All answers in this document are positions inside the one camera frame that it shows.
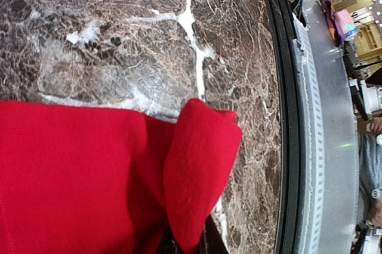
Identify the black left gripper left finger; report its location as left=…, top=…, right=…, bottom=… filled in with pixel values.
left=156, top=227, right=181, bottom=254

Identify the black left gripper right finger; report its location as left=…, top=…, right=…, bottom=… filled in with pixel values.
left=198, top=215, right=228, bottom=254

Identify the red white sock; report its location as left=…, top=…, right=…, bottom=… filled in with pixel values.
left=1, top=99, right=242, bottom=253

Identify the white slotted cable duct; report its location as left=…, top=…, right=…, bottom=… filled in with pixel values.
left=293, top=17, right=325, bottom=253

